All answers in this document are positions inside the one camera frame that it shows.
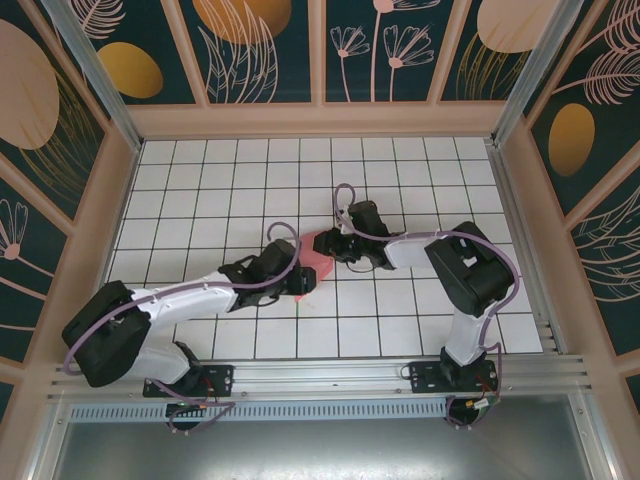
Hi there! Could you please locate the pink cloth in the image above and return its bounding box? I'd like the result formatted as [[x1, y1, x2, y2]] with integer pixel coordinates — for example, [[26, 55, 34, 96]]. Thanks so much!
[[293, 230, 335, 304]]

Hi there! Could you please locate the grey metal sheet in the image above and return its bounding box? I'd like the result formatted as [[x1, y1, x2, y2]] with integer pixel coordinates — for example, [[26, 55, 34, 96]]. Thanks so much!
[[29, 419, 619, 480]]

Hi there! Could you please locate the small controller board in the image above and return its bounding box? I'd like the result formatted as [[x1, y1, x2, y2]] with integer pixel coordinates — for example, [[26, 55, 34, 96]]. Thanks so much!
[[447, 396, 502, 427], [166, 398, 217, 416]]

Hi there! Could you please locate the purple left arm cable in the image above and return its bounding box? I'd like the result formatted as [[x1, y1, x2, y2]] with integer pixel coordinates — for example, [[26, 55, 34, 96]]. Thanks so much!
[[64, 222, 302, 435]]

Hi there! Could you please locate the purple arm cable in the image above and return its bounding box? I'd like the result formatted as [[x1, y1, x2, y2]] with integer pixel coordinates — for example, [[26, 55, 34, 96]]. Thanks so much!
[[64, 222, 302, 435], [332, 183, 521, 430]]

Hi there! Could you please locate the aluminium mounting rail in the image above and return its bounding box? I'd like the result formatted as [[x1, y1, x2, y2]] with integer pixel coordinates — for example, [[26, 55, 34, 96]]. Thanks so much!
[[47, 353, 599, 404]]

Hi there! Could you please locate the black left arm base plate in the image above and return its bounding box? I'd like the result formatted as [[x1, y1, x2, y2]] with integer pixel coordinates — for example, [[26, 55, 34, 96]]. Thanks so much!
[[143, 363, 235, 399]]

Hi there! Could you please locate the grey slotted cable duct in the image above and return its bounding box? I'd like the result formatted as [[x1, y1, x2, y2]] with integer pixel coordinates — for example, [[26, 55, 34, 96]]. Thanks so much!
[[68, 401, 450, 422]]

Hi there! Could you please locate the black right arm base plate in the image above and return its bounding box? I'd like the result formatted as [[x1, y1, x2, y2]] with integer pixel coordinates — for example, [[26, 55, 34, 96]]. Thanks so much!
[[408, 359, 501, 396]]

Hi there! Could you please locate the aluminium side rail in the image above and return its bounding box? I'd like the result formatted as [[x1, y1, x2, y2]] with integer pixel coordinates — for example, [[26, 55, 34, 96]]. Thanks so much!
[[487, 141, 569, 354]]

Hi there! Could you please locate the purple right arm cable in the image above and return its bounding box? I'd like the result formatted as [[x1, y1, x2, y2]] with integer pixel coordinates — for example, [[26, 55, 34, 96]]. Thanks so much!
[[332, 183, 521, 430]]

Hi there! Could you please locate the aluminium frame post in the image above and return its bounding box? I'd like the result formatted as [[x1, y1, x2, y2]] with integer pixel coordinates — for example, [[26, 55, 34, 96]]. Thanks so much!
[[491, 0, 585, 147], [39, 0, 145, 153]]

